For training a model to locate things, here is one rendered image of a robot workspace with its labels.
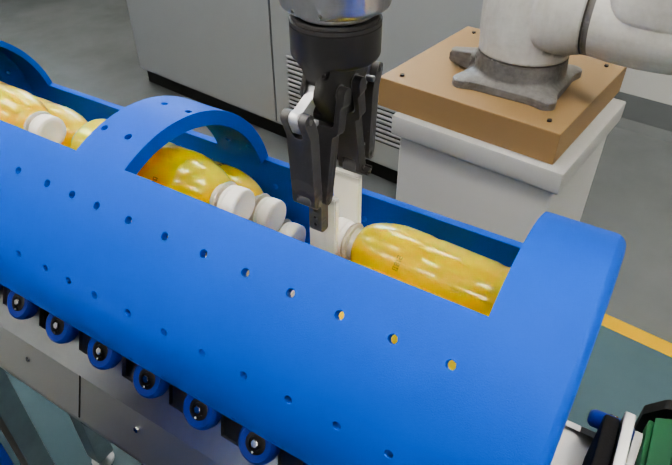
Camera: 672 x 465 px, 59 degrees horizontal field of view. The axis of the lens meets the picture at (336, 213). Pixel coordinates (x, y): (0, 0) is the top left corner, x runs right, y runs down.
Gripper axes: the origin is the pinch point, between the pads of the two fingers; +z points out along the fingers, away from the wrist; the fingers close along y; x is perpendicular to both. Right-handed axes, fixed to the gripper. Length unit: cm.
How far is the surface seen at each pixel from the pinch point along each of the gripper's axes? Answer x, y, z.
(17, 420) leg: -72, 13, 77
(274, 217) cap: -7.6, 0.4, 3.4
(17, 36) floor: -371, -186, 115
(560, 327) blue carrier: 23.4, 10.9, -7.3
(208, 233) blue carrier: -3.6, 13.9, -5.6
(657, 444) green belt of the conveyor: 36.1, -10.7, 25.7
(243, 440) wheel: -0.9, 16.4, 18.5
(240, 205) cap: -7.3, 5.7, -1.8
